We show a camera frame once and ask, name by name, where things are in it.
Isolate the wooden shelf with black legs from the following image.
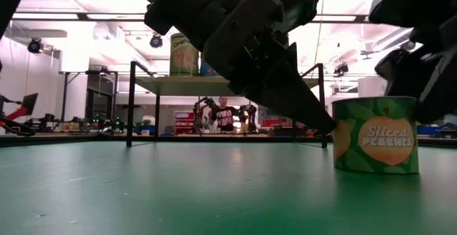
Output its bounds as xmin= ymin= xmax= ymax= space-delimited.
xmin=125 ymin=61 xmax=328 ymax=149

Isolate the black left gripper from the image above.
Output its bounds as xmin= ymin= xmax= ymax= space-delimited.
xmin=205 ymin=0 xmax=336 ymax=133

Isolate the red storage shelf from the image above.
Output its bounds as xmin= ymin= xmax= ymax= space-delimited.
xmin=174 ymin=111 xmax=196 ymax=135

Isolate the red storage bin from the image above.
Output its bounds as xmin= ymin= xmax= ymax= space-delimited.
xmin=262 ymin=119 xmax=286 ymax=129

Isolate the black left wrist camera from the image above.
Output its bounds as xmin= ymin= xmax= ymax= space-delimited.
xmin=266 ymin=0 xmax=320 ymax=34

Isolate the black metal rig frame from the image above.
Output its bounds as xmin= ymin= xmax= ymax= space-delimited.
xmin=0 ymin=134 xmax=457 ymax=149

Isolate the green oranges tin can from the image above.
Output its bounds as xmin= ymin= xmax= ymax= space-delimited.
xmin=169 ymin=33 xmax=200 ymax=78

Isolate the person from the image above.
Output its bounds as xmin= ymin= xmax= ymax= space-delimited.
xmin=210 ymin=96 xmax=240 ymax=133

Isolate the black tilted monitor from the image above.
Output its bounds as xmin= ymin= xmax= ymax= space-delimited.
xmin=20 ymin=92 xmax=39 ymax=116

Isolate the black metal gantry frame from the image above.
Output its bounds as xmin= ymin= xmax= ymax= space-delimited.
xmin=59 ymin=69 xmax=119 ymax=121

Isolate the blue storage bin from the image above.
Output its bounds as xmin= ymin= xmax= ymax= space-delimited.
xmin=137 ymin=124 xmax=157 ymax=136

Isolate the black ceiling light track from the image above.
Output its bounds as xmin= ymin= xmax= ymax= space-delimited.
xmin=10 ymin=12 xmax=371 ymax=24

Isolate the blue label tin can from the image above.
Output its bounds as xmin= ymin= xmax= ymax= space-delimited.
xmin=199 ymin=51 xmax=229 ymax=78

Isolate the short sliced peaches tin can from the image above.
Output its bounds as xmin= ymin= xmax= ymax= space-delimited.
xmin=331 ymin=96 xmax=420 ymax=175

